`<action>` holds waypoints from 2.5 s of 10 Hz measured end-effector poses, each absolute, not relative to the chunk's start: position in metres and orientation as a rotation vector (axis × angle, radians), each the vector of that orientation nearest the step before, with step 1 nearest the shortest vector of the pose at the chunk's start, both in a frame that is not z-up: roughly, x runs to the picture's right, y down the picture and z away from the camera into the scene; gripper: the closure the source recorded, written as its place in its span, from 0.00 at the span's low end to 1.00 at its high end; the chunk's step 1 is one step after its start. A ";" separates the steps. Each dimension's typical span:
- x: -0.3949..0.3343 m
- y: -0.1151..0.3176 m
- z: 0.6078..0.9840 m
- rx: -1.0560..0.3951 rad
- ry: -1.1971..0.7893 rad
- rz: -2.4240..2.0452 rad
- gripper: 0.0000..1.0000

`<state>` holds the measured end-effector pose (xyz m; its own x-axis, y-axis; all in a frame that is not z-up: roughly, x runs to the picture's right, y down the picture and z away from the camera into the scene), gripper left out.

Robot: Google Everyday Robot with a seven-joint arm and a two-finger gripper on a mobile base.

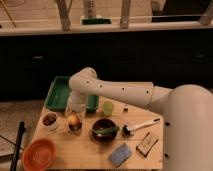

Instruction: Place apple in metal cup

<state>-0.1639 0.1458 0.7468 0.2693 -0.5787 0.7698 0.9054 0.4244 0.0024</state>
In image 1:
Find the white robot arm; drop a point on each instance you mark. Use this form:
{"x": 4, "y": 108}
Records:
{"x": 187, "y": 112}

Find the dark brown bowl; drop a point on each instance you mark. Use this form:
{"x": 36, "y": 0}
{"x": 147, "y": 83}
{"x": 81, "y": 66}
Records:
{"x": 103, "y": 124}

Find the green plastic tray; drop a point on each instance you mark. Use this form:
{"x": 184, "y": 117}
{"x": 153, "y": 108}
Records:
{"x": 58, "y": 94}

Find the green vegetable in bowl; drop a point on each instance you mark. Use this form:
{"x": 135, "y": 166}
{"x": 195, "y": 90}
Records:
{"x": 107, "y": 130}

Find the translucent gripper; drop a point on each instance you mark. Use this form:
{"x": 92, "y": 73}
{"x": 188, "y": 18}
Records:
{"x": 75, "y": 109}

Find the small brown box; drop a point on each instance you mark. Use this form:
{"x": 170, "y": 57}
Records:
{"x": 147, "y": 143}

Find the white cup with dark contents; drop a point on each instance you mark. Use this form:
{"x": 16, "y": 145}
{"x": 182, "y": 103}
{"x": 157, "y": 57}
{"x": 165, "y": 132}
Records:
{"x": 50, "y": 121}

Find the blue sponge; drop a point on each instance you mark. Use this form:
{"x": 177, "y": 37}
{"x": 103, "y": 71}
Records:
{"x": 120, "y": 154}

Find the orange plastic bowl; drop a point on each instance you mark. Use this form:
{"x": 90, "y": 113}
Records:
{"x": 39, "y": 155}

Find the small green cup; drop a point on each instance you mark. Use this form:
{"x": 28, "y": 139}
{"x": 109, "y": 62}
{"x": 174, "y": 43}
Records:
{"x": 108, "y": 108}

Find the small salt shaker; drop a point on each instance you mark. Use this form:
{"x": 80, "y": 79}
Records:
{"x": 125, "y": 108}

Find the black pole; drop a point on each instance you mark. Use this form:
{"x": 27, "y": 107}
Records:
{"x": 15, "y": 157}

